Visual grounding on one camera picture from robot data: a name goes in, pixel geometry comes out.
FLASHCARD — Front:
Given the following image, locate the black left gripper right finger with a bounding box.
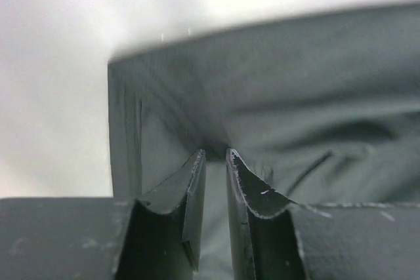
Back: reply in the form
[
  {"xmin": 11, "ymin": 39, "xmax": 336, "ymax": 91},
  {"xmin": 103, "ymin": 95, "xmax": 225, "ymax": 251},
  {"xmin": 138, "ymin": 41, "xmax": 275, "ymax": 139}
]
[{"xmin": 226, "ymin": 149, "xmax": 306, "ymax": 279}]

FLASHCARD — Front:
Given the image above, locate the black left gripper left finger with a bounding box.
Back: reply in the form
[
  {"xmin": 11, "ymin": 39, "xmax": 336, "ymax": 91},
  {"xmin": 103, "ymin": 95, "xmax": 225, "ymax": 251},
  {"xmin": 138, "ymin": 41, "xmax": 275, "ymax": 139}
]
[{"xmin": 115, "ymin": 150, "xmax": 206, "ymax": 279}]

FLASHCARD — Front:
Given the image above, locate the black t shirt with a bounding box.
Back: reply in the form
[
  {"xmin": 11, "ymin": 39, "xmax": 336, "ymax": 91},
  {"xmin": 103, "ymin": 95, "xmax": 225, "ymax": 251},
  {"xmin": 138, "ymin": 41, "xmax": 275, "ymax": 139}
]
[{"xmin": 108, "ymin": 3, "xmax": 419, "ymax": 279}]

